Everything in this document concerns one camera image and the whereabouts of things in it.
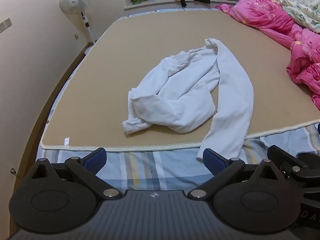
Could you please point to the white floral quilt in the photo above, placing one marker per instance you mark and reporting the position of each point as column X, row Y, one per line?
column 305, row 5

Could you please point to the tan bed mat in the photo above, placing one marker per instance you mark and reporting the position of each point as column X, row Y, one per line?
column 125, row 42

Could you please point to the white long-sleeve shirt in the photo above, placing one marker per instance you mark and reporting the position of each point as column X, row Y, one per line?
column 190, row 100

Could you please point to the blue plaid bed sheet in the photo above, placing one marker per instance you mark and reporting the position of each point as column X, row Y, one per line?
column 155, row 165

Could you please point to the wall switch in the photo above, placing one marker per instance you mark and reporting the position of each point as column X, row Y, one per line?
column 6, row 25

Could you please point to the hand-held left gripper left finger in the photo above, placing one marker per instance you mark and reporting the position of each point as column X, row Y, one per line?
column 96, row 160

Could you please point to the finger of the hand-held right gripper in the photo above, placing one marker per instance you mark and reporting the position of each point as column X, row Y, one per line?
column 282, row 155

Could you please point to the pink floral quilt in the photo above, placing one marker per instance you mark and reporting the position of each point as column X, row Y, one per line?
column 262, row 17

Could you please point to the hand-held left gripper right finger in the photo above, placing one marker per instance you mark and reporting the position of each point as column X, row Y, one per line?
column 212, row 161

